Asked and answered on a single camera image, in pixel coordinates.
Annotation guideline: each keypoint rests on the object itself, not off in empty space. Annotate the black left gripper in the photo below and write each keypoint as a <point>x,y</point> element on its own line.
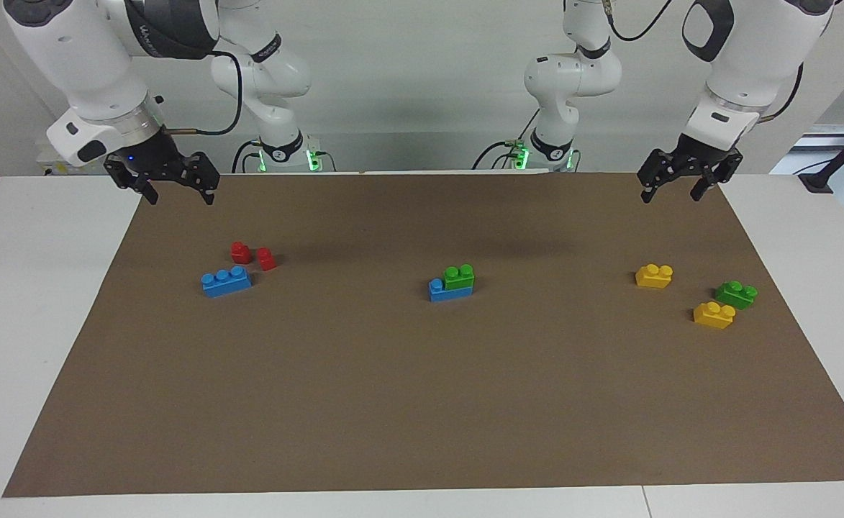
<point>706,157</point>

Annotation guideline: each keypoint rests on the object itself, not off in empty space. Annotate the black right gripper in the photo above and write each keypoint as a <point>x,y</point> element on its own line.
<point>157,162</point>

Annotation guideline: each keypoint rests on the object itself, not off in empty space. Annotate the green two-stud toy block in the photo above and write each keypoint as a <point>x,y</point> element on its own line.
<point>459,279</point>
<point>736,296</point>

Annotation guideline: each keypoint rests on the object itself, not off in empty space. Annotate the blue three-stud toy block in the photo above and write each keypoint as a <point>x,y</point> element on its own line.
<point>439,293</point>
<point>226,283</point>

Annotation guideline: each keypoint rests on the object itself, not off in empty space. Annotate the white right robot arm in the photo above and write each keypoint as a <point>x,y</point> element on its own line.
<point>91,57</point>

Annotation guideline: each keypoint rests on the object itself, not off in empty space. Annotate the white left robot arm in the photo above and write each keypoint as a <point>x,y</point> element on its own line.
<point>745,65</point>

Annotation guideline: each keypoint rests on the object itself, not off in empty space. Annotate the small red toy block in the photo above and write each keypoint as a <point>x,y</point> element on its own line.
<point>267,260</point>
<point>241,253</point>

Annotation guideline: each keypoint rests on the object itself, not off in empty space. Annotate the yellow two-stud toy block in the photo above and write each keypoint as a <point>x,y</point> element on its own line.
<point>653,278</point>
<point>713,316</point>

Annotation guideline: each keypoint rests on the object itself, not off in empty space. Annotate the black stand with foot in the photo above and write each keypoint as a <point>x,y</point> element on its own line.
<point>817,180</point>

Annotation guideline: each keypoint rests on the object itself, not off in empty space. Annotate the brown table mat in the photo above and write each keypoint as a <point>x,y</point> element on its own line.
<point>422,403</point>

